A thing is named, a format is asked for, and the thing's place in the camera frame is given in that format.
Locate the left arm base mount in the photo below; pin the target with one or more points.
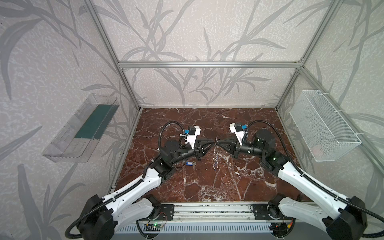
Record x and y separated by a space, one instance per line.
163 213

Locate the clear plastic wall shelf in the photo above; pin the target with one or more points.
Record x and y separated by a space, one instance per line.
77 140

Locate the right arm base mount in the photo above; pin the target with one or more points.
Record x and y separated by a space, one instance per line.
265 211

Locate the green circuit board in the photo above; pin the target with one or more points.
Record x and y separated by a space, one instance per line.
154 227

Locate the aluminium front rail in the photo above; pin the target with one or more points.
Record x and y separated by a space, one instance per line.
195 212

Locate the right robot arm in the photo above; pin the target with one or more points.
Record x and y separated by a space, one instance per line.
339 220

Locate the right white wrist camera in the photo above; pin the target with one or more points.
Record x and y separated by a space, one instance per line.
239 130

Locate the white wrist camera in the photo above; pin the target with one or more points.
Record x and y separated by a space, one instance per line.
191 134
239 130

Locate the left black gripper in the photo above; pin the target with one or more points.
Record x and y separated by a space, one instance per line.
197 149

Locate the aluminium frame crossbar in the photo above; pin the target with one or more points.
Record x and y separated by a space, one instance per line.
209 64

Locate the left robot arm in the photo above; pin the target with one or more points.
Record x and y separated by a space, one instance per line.
101 217

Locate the white wire mesh basket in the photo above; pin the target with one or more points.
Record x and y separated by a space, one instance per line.
326 133

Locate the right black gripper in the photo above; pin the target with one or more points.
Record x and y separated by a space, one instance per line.
235 148

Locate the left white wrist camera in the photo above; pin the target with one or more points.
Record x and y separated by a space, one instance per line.
191 134

